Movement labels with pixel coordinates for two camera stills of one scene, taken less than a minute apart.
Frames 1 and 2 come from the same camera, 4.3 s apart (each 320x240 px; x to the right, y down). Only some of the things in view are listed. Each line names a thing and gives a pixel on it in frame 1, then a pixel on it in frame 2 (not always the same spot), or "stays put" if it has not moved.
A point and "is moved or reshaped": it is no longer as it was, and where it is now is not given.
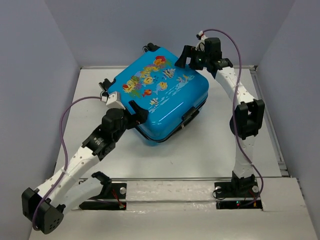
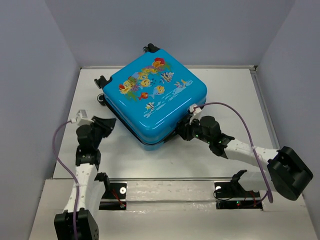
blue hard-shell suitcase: x=173 y=95 is moved or reshaped
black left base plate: x=109 y=191 stays put
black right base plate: x=248 y=189 stays put
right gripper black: x=189 y=51 to x=184 y=129
